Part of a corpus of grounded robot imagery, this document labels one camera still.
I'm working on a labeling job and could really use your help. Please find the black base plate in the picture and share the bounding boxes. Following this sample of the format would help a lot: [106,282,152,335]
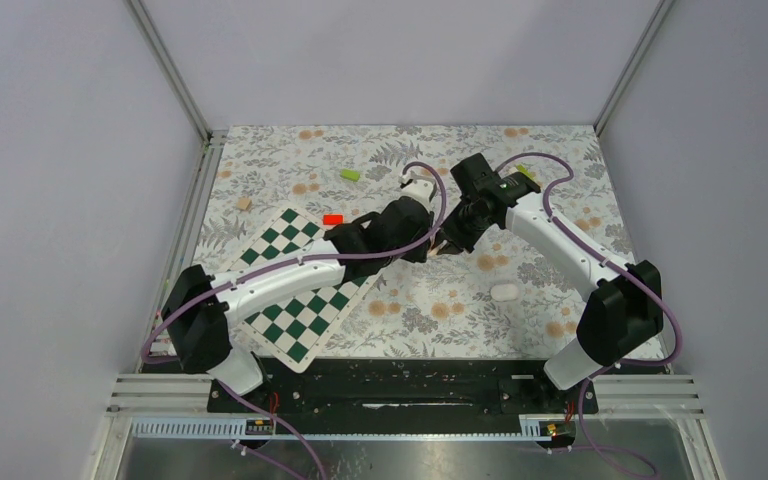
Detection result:
[140,357,667,437]

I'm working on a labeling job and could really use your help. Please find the lime green block far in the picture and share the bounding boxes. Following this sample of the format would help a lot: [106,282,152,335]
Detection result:
[516,165,535,180]

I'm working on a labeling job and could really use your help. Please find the floral patterned table mat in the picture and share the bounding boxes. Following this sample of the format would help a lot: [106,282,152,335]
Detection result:
[194,125,635,359]

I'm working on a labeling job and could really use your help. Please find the tan wooden block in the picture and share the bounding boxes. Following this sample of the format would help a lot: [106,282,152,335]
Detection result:
[236,197,253,211]

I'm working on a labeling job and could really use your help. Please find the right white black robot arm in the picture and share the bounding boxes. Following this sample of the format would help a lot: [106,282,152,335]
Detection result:
[433,154,664,412]

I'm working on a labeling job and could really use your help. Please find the red block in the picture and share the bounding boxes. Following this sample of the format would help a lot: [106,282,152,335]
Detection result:
[322,214,344,226]

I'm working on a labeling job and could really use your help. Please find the lime green block left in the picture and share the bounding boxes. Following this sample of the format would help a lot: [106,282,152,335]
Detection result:
[340,169,361,182]

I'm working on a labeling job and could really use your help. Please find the lime green block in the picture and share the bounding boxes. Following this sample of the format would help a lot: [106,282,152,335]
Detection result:
[516,165,535,180]
[340,169,361,182]

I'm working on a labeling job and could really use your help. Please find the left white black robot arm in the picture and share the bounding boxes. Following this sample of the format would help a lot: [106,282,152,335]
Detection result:
[161,195,434,411]

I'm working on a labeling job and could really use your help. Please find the green white chessboard mat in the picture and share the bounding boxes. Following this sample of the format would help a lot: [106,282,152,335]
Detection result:
[217,206,379,373]

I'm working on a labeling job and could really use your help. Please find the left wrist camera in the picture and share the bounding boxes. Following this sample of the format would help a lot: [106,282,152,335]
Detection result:
[400,173,437,211]

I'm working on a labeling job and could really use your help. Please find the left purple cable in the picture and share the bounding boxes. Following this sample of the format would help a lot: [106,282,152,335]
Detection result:
[140,162,448,480]

